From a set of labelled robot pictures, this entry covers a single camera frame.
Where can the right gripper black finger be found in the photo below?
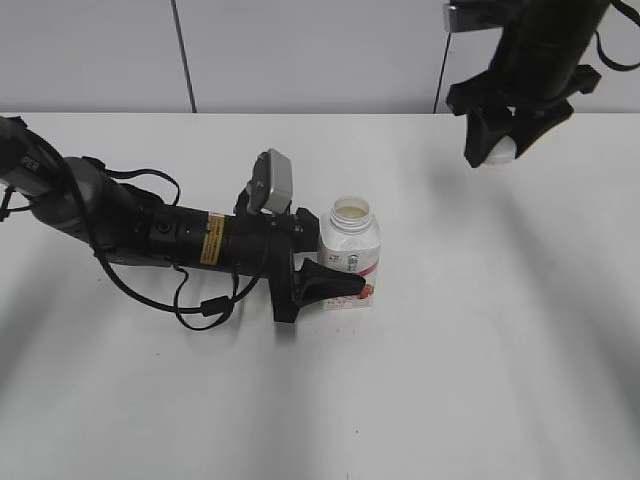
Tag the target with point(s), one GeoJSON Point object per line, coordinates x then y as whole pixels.
{"type": "Point", "coordinates": [530, 125]}
{"type": "Point", "coordinates": [485, 127]}

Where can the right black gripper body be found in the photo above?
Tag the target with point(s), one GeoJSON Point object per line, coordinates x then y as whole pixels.
{"type": "Point", "coordinates": [524, 78]}

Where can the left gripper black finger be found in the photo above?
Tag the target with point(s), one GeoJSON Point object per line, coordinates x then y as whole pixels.
{"type": "Point", "coordinates": [315, 283]}

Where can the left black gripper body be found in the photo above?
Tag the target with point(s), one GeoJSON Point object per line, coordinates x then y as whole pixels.
{"type": "Point", "coordinates": [264, 246]}

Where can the white round bottle cap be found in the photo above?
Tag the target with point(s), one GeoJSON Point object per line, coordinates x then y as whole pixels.
{"type": "Point", "coordinates": [504, 152]}

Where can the white yili yogurt bottle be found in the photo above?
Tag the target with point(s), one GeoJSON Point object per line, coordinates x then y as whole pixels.
{"type": "Point", "coordinates": [350, 241]}

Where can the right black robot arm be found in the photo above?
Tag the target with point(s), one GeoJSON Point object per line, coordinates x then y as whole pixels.
{"type": "Point", "coordinates": [552, 24]}

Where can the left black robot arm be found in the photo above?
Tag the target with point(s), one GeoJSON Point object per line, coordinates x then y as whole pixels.
{"type": "Point", "coordinates": [121, 223]}

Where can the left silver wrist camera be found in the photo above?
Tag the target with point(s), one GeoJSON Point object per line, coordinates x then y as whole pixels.
{"type": "Point", "coordinates": [270, 187]}

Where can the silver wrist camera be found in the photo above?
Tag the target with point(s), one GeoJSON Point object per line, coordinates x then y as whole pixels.
{"type": "Point", "coordinates": [470, 16]}
{"type": "Point", "coordinates": [270, 187]}

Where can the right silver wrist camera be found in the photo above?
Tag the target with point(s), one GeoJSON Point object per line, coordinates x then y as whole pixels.
{"type": "Point", "coordinates": [470, 16]}

